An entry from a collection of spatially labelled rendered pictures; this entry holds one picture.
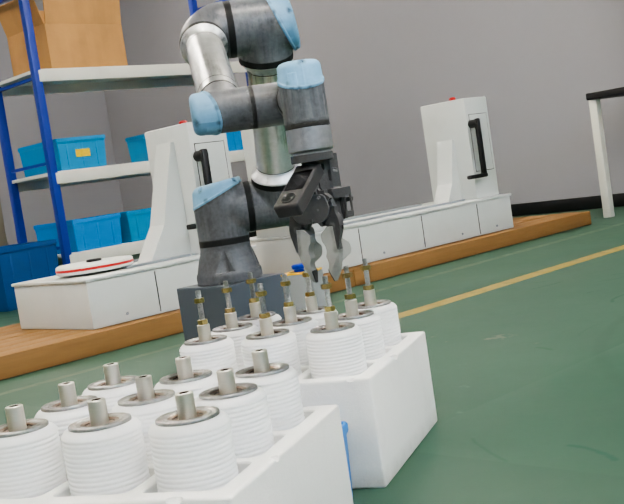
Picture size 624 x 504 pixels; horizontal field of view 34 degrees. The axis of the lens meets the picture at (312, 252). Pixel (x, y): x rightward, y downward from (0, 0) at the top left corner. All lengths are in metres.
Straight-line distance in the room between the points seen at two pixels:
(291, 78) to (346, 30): 7.02
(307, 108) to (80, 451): 0.71
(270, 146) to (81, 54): 4.93
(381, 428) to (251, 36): 0.87
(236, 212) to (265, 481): 1.15
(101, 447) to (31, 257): 5.08
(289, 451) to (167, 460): 0.18
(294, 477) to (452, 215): 3.96
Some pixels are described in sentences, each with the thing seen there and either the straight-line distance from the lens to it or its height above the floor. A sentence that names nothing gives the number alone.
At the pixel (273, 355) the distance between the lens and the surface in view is 1.71.
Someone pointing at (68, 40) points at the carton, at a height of 1.64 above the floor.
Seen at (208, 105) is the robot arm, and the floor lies 0.65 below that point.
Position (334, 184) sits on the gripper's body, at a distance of 1.71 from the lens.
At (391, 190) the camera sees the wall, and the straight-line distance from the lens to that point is 8.45.
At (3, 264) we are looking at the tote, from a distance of 6.18.
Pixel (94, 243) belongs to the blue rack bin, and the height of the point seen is 0.29.
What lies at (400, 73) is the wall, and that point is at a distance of 8.30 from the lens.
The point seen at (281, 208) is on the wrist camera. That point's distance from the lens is 1.61.
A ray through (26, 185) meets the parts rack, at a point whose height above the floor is 0.75.
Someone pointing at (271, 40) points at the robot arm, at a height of 0.79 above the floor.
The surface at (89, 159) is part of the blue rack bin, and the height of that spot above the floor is 0.84.
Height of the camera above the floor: 0.50
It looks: 4 degrees down
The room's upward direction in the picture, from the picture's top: 9 degrees counter-clockwise
